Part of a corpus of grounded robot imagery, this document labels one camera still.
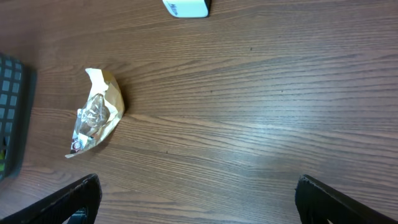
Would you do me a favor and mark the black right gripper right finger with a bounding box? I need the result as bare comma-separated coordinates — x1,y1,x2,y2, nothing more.
295,174,397,224

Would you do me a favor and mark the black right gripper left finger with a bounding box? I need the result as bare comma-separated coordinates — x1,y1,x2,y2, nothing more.
1,174,102,224

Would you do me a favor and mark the brown paper bread bag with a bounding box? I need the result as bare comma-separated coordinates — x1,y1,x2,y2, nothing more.
65,68,125,158

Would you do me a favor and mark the white barcode scanner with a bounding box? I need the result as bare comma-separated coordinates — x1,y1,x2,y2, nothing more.
162,0,211,18

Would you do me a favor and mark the grey plastic mesh basket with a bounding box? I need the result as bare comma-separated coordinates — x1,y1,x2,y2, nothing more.
1,53,37,180

